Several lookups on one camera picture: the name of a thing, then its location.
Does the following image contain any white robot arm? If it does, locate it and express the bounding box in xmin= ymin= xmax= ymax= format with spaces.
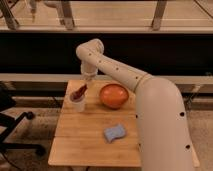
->
xmin=76 ymin=39 xmax=195 ymax=171

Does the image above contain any white ceramic cup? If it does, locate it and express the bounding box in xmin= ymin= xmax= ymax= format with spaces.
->
xmin=69 ymin=92 xmax=85 ymax=112

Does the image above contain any orange bowl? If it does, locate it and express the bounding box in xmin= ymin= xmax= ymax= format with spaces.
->
xmin=99 ymin=84 xmax=129 ymax=109

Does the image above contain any blue sponge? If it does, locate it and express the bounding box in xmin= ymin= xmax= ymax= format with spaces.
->
xmin=104 ymin=124 xmax=126 ymax=143

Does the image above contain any wooden table top board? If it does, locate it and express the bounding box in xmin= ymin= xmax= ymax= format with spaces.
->
xmin=48 ymin=80 xmax=142 ymax=167

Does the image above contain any black office chair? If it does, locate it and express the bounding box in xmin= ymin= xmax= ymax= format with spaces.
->
xmin=0 ymin=86 xmax=46 ymax=156

